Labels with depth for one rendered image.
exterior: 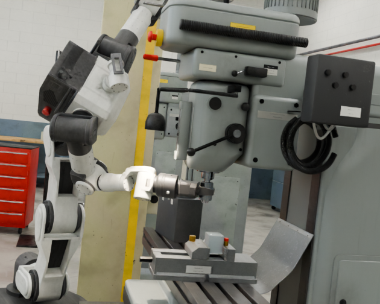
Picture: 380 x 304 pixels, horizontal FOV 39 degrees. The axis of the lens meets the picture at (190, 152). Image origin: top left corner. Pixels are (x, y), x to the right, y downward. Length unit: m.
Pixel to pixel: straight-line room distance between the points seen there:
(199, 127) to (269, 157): 0.27
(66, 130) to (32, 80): 9.01
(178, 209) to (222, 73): 0.69
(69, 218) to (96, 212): 1.33
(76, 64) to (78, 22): 8.97
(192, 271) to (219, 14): 0.85
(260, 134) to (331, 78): 0.34
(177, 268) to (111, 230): 1.96
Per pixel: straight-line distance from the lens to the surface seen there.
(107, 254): 3.73
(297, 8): 1.98
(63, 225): 2.33
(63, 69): 2.01
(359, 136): 1.99
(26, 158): 6.35
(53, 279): 2.48
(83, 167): 2.04
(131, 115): 3.61
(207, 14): 1.83
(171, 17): 1.83
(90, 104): 1.98
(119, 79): 1.94
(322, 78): 1.69
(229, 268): 1.81
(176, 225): 2.27
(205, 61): 1.82
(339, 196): 1.95
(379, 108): 2.09
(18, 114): 10.90
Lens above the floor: 1.47
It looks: 3 degrees down
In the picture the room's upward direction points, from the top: 6 degrees clockwise
